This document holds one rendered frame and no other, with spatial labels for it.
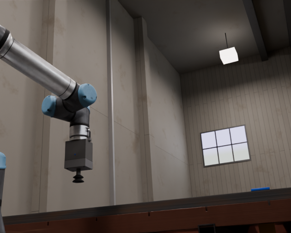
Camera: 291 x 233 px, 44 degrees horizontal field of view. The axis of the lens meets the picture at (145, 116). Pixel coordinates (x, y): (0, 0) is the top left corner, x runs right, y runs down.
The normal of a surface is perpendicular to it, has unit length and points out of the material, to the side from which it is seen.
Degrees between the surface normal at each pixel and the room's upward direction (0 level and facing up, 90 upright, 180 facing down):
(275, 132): 90
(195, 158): 90
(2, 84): 90
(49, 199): 90
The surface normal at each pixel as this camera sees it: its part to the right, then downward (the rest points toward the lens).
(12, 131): 0.91, -0.20
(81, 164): -0.29, -0.34
